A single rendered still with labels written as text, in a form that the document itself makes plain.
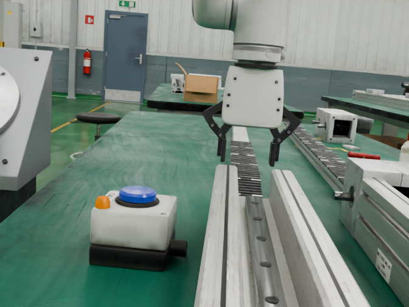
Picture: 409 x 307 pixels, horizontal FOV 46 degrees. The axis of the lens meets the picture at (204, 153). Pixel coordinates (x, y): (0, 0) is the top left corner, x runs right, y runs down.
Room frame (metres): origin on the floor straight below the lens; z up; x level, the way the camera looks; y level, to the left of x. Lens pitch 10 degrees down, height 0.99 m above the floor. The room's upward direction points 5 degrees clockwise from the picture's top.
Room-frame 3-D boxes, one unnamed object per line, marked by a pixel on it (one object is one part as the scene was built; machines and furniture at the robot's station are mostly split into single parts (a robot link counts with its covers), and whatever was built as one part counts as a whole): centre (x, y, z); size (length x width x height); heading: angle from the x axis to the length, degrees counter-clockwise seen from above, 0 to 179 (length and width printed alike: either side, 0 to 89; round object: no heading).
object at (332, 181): (1.28, -0.29, 0.79); 0.96 x 0.04 x 0.03; 178
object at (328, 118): (1.58, -0.42, 0.83); 0.11 x 0.10 x 0.10; 91
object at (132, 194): (0.50, 0.07, 0.84); 0.04 x 0.04 x 0.02
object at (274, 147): (0.81, -0.13, 0.87); 0.03 x 0.03 x 0.07; 88
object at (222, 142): (0.81, -0.02, 0.87); 0.03 x 0.03 x 0.07; 88
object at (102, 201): (0.47, 0.10, 0.85); 0.01 x 0.01 x 0.01
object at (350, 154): (1.19, -0.40, 0.79); 0.16 x 0.08 x 0.02; 161
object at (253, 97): (0.81, -0.07, 0.95); 0.10 x 0.07 x 0.11; 88
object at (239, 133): (1.29, -0.10, 0.79); 0.96 x 0.04 x 0.03; 178
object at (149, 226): (0.50, 0.06, 0.81); 0.10 x 0.08 x 0.06; 88
